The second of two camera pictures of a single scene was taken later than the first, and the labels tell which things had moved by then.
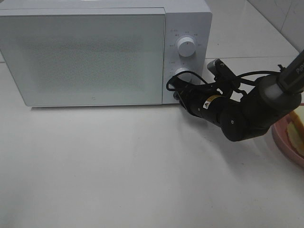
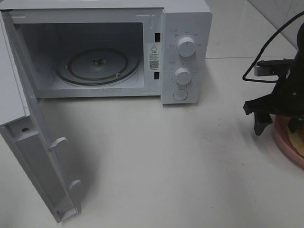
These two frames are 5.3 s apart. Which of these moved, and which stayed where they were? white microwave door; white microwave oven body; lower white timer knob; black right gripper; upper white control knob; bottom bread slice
Moved: white microwave door; black right gripper
Stayed: white microwave oven body; upper white control knob; lower white timer knob; bottom bread slice
